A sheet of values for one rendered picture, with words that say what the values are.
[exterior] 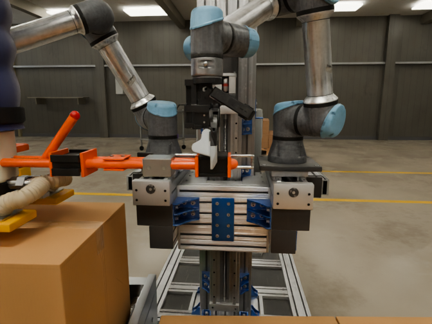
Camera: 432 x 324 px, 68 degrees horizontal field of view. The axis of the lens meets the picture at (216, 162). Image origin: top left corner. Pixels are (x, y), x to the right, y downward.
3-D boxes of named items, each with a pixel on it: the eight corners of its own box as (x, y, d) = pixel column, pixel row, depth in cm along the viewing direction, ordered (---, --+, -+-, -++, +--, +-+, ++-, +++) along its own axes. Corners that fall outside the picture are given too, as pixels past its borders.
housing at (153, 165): (142, 177, 76) (141, 158, 76) (149, 171, 83) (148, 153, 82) (171, 177, 76) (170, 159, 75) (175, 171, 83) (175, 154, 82)
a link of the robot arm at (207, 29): (233, 9, 73) (204, 0, 67) (233, 59, 75) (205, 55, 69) (209, 15, 78) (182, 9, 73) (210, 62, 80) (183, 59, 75)
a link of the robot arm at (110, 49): (153, 137, 133) (71, 7, 111) (143, 134, 146) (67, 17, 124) (176, 122, 137) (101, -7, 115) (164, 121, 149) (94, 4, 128)
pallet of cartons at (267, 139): (251, 155, 772) (251, 121, 757) (249, 147, 905) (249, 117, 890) (291, 155, 766) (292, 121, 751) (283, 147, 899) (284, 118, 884)
